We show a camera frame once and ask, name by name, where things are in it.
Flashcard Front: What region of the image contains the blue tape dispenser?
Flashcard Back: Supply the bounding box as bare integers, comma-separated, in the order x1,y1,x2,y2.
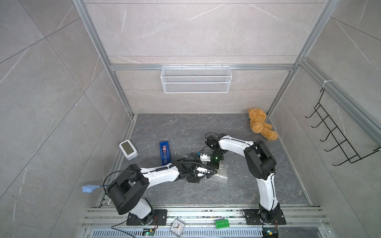
159,141,172,166

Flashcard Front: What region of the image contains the clear bubble wrap sheet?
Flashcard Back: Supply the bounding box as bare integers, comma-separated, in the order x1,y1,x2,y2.
207,164,228,183

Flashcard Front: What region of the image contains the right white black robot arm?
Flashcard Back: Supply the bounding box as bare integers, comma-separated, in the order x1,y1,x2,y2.
205,134,281,224

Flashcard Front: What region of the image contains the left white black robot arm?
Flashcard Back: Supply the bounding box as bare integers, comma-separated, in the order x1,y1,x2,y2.
105,153,217,224

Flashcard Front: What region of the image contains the tan teddy bear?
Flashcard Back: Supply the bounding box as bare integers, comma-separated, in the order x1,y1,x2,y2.
248,108,278,141

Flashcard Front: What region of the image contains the white digital timer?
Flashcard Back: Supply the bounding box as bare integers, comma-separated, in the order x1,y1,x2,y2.
119,139,138,161

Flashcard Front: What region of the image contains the small white analog clock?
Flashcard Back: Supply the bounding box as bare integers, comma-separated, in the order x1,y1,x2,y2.
170,218,186,237

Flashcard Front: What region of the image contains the green toy brick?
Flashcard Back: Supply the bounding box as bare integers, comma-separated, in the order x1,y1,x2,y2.
215,219,230,229

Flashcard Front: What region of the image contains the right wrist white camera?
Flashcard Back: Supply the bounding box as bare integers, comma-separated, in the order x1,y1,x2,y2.
199,153,211,162

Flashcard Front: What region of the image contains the wrist white camera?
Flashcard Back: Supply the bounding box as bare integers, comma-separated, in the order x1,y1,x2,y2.
195,167,209,178
199,153,211,162

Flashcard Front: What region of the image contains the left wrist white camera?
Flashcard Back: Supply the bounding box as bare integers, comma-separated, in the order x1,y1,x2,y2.
195,167,209,178

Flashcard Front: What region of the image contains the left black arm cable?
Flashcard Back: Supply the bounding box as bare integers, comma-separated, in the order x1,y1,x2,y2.
166,160,216,176

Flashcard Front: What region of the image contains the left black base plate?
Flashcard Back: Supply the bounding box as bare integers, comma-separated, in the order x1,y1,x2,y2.
126,209,168,226

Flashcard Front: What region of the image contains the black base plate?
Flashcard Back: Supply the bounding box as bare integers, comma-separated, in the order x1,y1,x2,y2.
243,209,287,225
126,209,168,226

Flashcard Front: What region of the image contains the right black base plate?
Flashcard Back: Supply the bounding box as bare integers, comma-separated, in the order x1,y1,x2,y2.
243,209,287,225

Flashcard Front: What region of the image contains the white wire mesh basket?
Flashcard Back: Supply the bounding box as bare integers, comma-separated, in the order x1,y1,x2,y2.
160,66,233,93

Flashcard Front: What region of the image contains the black wire hook rack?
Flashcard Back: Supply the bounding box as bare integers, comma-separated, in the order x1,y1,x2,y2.
305,88,381,167

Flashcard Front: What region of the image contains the aluminium frame post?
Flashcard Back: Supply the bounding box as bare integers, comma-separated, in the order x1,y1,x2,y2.
267,0,340,117

